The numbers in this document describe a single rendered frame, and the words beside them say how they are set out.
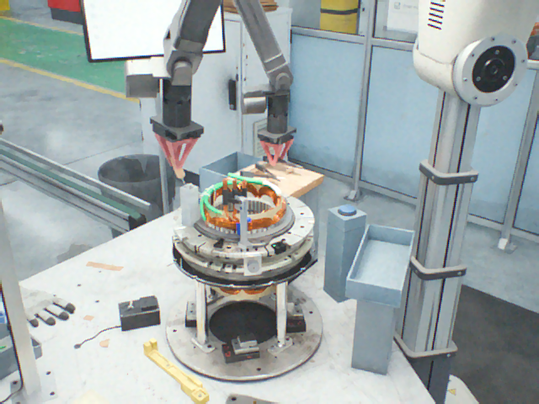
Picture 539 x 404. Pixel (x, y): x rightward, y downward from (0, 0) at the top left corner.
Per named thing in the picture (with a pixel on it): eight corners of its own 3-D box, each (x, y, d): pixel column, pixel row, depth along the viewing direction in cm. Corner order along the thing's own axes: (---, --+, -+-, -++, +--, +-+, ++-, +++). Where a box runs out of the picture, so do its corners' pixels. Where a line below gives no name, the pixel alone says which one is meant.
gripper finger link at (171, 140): (171, 176, 116) (172, 133, 111) (151, 163, 120) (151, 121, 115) (198, 168, 120) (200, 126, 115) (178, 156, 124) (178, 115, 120)
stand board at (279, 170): (225, 186, 158) (225, 178, 157) (266, 165, 172) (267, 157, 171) (284, 206, 147) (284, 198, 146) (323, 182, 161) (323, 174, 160)
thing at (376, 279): (386, 401, 123) (402, 289, 110) (337, 388, 126) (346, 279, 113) (402, 330, 144) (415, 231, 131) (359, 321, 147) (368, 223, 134)
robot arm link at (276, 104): (291, 92, 149) (285, 86, 154) (265, 93, 148) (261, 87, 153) (290, 117, 153) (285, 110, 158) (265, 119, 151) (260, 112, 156)
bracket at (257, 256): (242, 270, 119) (242, 249, 117) (259, 269, 119) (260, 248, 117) (243, 276, 117) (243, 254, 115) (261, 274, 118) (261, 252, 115)
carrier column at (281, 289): (272, 347, 135) (274, 272, 125) (279, 341, 136) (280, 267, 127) (280, 351, 133) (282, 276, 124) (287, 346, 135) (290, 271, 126)
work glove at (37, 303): (-10, 298, 155) (-12, 290, 154) (31, 279, 163) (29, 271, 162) (40, 335, 141) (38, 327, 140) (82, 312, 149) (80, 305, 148)
